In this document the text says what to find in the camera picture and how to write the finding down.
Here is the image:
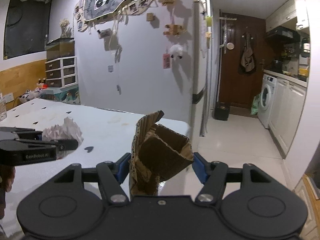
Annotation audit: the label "hanging bag on door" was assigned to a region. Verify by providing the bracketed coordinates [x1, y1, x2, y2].
[239, 32, 256, 74]

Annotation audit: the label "dark brown entrance door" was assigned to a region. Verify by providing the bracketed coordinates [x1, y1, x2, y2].
[218, 12, 274, 108]

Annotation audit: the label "white refrigerator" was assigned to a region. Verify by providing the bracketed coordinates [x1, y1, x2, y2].
[191, 0, 208, 140]

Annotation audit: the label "white kitchen cabinets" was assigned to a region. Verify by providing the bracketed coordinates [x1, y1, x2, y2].
[269, 78, 306, 158]

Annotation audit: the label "white front-load washing machine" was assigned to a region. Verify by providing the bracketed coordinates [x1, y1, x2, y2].
[258, 74, 277, 129]

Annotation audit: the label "torn brown cardboard box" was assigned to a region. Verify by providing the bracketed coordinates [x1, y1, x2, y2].
[129, 111, 194, 196]

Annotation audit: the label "green plastic bag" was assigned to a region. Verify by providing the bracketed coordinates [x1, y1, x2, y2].
[251, 93, 261, 115]

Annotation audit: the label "fabric photo wall hanging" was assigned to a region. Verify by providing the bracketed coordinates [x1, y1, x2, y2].
[74, 0, 155, 32]

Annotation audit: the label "white drawer storage unit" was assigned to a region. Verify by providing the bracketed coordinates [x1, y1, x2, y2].
[45, 56, 78, 88]

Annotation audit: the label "white plastic bag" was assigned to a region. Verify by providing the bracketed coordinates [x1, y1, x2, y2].
[42, 117, 84, 159]

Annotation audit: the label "glass terrarium tank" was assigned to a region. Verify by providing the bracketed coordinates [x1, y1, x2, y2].
[46, 38, 75, 61]

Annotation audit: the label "pink hanging card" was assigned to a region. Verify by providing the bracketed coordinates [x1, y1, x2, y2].
[163, 54, 171, 69]

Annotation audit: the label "dark wall television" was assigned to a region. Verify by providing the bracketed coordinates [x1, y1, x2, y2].
[3, 0, 52, 60]

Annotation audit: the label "black bin by door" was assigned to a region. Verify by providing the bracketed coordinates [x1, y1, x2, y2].
[214, 102, 230, 121]

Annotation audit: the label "white fluffy sheep toy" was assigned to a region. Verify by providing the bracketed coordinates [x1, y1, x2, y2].
[169, 44, 183, 59]

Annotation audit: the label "clear plastic water bottle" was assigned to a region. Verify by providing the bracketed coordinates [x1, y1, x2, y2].
[0, 93, 7, 121]

